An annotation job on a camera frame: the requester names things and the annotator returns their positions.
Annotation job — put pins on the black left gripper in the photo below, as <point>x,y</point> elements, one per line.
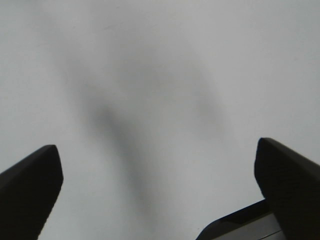
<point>290,184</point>

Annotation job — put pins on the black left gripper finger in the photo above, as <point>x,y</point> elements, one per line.
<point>28,192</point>

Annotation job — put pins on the white microwave door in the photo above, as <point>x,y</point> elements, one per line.
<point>156,106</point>

